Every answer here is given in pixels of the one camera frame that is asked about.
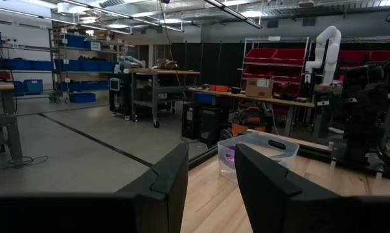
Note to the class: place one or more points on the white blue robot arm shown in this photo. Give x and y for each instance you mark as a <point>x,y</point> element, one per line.
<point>131,61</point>

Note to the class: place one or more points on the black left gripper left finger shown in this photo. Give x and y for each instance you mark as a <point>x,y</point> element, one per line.
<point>169,181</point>

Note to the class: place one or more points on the orange black shop vacuum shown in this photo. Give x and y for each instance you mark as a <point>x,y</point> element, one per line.
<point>250,118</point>

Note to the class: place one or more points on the long wooden workbench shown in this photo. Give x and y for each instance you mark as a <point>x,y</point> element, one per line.
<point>279,101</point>

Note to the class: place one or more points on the shelf with blue bins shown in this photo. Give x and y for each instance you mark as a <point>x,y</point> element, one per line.
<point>85,66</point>

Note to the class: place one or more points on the black computer tower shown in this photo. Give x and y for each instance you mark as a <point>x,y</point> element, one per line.
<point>211,123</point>

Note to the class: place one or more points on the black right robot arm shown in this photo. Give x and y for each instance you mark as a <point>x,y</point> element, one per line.
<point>363,145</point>

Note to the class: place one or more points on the clear plastic bin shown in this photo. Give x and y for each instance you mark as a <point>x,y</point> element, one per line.
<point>289,161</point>

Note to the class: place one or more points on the grey metal table wood top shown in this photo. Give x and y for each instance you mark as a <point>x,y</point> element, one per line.
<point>7,106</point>

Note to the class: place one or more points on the rack with red bins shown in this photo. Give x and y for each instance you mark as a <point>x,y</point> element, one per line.
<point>272,55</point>
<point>353,55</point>

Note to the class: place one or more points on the black partition panels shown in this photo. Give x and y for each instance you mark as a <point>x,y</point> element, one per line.
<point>214,64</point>

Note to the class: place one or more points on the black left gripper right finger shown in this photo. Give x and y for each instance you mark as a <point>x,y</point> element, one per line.
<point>263,187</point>

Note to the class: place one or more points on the cardboard box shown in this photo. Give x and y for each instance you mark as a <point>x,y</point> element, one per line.
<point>258,89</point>

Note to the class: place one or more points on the orange power tool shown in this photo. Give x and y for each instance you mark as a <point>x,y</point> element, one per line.
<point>219,88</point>

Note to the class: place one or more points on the workbench with wood top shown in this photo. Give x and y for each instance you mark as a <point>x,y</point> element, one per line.
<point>169,72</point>

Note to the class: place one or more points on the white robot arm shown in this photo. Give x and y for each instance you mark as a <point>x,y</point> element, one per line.
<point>331,48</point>

